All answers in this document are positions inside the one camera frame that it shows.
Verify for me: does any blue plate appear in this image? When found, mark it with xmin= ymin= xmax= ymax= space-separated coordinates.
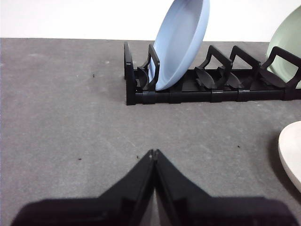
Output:
xmin=152 ymin=0 xmax=210 ymax=91

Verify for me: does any green plate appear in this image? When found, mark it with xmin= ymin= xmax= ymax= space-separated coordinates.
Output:
xmin=264 ymin=4 xmax=301 ymax=89

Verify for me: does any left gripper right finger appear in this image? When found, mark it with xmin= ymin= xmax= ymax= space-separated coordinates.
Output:
xmin=154 ymin=149 xmax=301 ymax=226

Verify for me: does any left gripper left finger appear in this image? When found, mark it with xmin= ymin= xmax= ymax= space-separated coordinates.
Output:
xmin=9 ymin=149 xmax=156 ymax=226

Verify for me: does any cream yellow plate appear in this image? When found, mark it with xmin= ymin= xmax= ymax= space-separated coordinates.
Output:
xmin=277 ymin=120 xmax=301 ymax=193

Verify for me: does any black plate rack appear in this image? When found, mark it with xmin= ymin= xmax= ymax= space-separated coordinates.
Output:
xmin=123 ymin=41 xmax=301 ymax=106

